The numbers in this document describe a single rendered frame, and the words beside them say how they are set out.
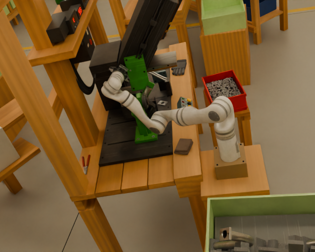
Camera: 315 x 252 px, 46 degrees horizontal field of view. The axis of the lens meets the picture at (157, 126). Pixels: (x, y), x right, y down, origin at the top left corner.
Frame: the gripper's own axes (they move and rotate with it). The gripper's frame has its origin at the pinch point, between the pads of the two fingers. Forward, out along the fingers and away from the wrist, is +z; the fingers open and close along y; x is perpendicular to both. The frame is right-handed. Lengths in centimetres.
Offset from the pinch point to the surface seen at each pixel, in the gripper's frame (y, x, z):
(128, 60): 0.1, -5.7, 6.8
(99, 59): 15.2, 7.5, 18.5
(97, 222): -34, 67, -41
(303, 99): -157, -35, 136
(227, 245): -67, 3, -96
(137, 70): -7.8, -3.9, 6.9
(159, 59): -16.1, -12.5, 27.1
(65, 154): 1, 32, -54
